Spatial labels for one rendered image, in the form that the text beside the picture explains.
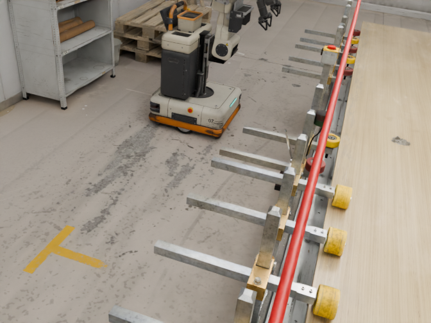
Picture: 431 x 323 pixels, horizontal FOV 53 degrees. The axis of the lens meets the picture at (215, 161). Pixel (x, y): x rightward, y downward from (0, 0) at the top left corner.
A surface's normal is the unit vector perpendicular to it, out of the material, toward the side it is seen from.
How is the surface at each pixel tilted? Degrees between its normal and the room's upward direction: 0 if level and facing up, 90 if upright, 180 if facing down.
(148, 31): 90
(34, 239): 0
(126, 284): 0
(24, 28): 90
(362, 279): 0
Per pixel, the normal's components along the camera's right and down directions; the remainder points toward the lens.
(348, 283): 0.09, -0.83
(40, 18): -0.32, 0.49
